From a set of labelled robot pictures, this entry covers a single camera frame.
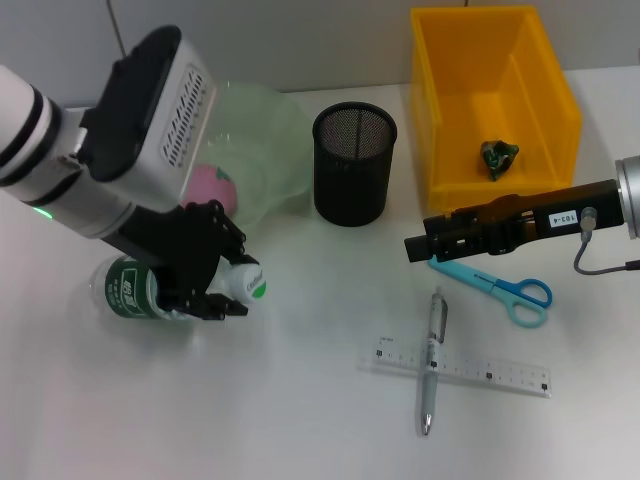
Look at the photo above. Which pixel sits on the silver grey pen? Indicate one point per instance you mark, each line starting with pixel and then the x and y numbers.
pixel 430 390

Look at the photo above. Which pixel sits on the blue scissors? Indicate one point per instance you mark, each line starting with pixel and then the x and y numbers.
pixel 470 275

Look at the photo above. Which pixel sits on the clear plastic ruler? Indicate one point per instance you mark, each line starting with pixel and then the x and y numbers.
pixel 475 370

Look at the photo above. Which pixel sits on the black mesh pen holder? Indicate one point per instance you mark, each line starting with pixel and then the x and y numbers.
pixel 350 180

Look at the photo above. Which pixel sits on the pink toy peach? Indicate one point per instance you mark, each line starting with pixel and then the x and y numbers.
pixel 210 185

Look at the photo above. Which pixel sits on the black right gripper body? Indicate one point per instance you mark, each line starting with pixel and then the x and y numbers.
pixel 550 215

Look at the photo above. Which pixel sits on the yellow plastic bin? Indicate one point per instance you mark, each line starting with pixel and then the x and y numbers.
pixel 500 100

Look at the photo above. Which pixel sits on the clear water bottle green label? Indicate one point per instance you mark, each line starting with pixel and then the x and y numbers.
pixel 125 290

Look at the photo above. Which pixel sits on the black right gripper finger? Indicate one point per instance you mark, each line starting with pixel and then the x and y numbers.
pixel 450 222
pixel 425 249

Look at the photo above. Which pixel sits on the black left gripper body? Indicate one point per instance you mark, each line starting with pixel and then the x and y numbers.
pixel 185 250

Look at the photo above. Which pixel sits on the green glass fruit bowl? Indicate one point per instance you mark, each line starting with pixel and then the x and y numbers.
pixel 265 140

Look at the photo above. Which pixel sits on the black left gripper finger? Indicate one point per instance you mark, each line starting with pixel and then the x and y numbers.
pixel 220 307
pixel 239 245

